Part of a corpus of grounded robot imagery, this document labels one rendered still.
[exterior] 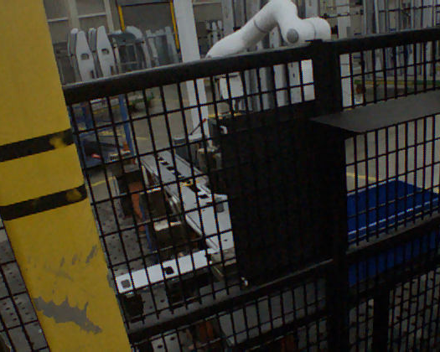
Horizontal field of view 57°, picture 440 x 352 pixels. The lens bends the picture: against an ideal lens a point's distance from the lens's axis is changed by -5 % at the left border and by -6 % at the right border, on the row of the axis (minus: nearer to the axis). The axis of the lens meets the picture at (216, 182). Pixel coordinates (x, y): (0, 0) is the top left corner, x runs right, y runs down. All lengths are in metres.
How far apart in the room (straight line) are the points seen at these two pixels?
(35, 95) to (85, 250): 0.18
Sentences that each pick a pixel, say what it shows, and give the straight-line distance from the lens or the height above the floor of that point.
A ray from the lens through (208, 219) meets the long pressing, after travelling 1.42.
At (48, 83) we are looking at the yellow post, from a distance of 0.47.
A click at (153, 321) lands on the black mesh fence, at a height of 1.16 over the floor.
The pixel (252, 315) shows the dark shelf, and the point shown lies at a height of 1.03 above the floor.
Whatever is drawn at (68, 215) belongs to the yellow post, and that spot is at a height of 1.41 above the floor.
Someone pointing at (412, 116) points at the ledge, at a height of 1.43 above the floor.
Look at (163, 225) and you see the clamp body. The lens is 1.32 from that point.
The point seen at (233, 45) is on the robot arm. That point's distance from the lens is 1.87.
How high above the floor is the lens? 1.58
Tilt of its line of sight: 20 degrees down
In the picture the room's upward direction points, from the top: 9 degrees counter-clockwise
